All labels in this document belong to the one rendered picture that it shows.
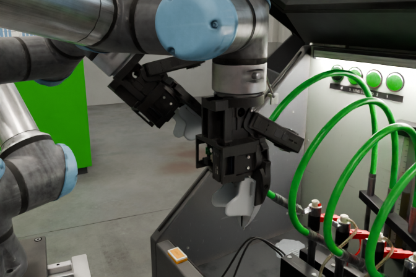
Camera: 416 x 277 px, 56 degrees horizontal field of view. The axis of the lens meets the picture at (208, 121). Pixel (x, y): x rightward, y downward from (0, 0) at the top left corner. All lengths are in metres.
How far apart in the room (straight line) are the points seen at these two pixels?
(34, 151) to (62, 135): 3.06
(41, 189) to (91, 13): 0.52
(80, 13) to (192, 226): 0.84
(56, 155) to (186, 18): 0.58
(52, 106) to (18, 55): 3.18
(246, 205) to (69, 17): 0.36
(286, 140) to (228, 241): 0.71
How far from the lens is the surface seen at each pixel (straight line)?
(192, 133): 0.68
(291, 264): 0.99
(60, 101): 3.88
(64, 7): 0.40
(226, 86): 0.52
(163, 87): 0.68
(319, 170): 1.30
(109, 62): 0.67
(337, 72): 0.87
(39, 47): 0.72
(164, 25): 0.41
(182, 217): 1.12
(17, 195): 0.85
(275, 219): 1.35
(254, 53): 0.51
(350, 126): 1.19
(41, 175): 0.87
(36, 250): 0.99
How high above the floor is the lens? 1.54
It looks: 15 degrees down
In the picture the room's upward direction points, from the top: straight up
